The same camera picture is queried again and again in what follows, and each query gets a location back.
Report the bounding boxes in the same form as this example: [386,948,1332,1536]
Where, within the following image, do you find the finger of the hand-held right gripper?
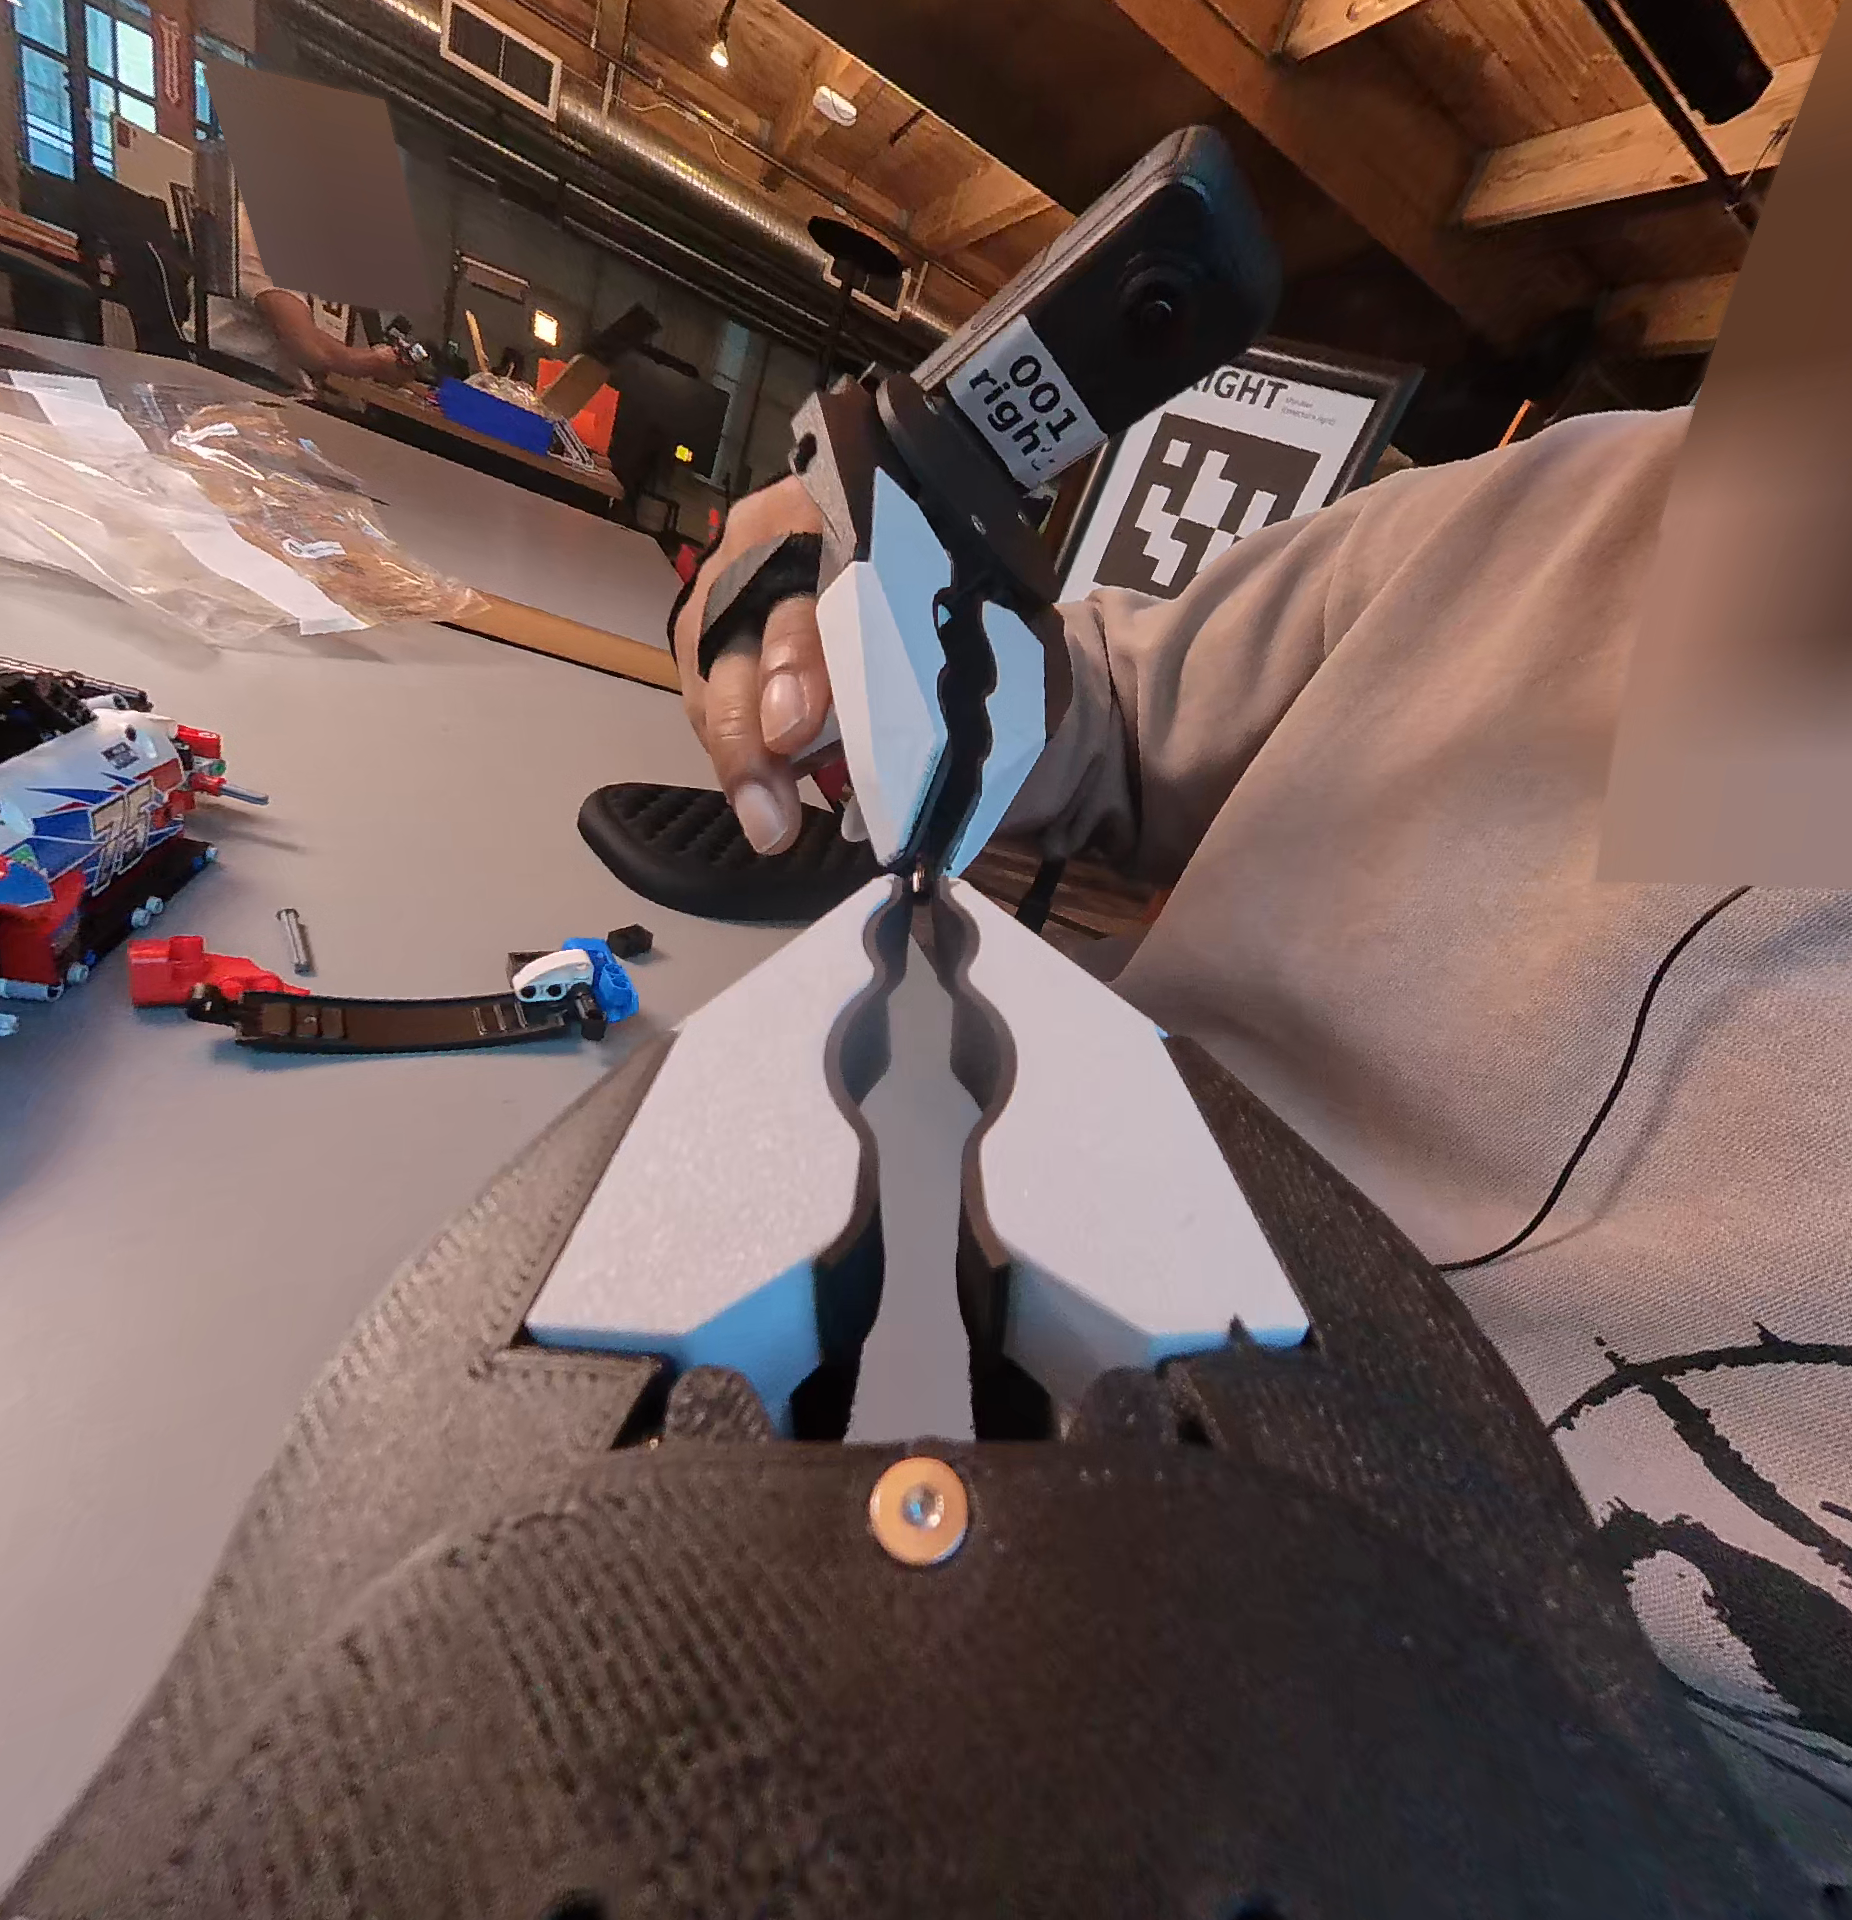
[814,468,959,874]
[930,571,1054,883]

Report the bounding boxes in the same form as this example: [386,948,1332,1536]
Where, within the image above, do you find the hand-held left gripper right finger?
[930,875,1314,1415]

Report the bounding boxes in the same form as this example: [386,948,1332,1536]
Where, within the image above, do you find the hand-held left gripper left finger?
[521,870,910,1430]

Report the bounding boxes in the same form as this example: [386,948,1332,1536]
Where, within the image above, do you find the red lego piece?
[127,935,310,1010]

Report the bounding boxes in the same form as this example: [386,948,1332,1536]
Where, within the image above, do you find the lego race car model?
[0,652,271,1040]

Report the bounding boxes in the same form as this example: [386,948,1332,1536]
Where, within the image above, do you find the person's right forearm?
[1000,405,1709,1036]

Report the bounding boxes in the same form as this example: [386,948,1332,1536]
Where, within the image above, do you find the black lego panel assembly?
[187,938,644,1060]

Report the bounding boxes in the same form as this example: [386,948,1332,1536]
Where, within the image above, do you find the person's right hand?
[669,477,853,859]

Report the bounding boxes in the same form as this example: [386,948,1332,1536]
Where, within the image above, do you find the framed marker sign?
[1054,338,1427,604]

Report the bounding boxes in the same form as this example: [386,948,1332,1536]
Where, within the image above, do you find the black chair armrest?
[577,780,1168,942]

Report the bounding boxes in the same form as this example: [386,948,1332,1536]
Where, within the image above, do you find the small blue bin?
[435,374,558,454]

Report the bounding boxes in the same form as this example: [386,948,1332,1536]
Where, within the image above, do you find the clear plastic bags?
[0,366,496,650]

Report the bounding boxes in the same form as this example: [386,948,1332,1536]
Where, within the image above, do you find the window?
[18,0,162,184]

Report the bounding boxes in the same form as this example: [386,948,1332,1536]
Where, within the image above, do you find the metal air duct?
[550,59,961,304]

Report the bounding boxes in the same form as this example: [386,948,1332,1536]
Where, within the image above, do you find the black microphone cable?
[1442,884,1754,1280]

